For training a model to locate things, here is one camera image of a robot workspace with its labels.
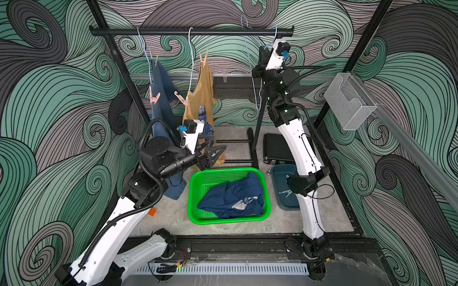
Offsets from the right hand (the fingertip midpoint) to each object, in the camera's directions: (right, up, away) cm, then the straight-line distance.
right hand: (259, 47), depth 60 cm
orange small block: (-46, -66, +21) cm, 83 cm away
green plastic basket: (-25, -52, +28) cm, 64 cm away
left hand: (-14, -32, -6) cm, 35 cm away
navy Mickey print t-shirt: (-5, -60, +23) cm, 64 cm away
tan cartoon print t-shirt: (-24, -17, +21) cm, 36 cm away
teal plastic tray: (+19, -61, +25) cm, 69 cm away
